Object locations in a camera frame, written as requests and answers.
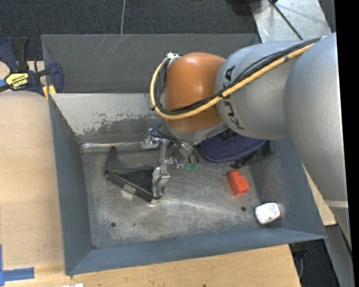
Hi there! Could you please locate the dark blue cap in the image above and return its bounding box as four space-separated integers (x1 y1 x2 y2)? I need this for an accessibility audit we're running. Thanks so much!
199 130 269 165

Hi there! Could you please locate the grey metal bin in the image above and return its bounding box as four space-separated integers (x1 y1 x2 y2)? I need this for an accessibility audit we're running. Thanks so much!
40 15 330 277

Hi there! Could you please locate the small white box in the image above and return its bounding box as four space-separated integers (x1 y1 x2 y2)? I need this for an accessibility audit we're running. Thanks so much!
254 201 282 226

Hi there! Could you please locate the black wedge-shaped frame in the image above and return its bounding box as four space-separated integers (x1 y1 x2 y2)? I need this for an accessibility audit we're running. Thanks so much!
102 143 160 206

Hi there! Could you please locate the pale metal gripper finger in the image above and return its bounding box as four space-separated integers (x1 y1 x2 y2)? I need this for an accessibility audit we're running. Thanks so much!
150 167 165 201
159 167 172 197

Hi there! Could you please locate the orange-red plastic block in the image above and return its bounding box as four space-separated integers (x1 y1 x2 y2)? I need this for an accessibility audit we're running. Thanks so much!
228 169 251 197

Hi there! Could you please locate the pale wood board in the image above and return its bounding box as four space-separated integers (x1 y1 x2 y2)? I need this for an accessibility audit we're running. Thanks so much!
0 87 66 271

